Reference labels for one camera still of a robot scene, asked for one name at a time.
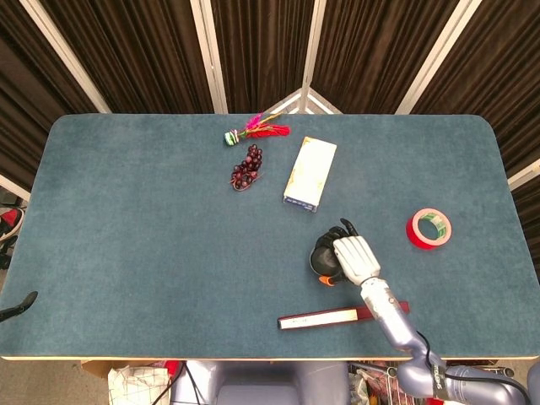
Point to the folded dark red fan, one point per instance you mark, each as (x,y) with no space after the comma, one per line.
(320,318)

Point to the yellow and blue carton box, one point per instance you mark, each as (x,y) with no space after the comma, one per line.
(310,177)

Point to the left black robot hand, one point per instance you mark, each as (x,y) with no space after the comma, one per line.
(19,306)

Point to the purple plastic grape bunch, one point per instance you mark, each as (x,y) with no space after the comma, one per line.
(248,166)

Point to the white checkered cloth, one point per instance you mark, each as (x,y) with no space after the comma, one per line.
(135,386)

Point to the brown folding screen white frame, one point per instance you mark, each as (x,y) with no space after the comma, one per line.
(147,50)

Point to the blue felt table cover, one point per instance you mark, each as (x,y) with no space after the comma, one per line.
(147,253)

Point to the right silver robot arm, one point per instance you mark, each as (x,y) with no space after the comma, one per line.
(388,316)

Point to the grey robot torso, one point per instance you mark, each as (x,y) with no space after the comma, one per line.
(261,384)

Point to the colourful feather shuttlecock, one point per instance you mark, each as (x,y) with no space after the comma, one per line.
(261,132)

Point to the red tape roll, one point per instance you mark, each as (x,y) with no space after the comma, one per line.
(415,237)

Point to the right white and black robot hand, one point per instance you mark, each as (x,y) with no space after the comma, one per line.
(356,257)

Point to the brown cardboard box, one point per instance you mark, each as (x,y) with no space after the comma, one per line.
(97,369)

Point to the dark metal bowl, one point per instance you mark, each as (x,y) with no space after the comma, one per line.
(320,274)

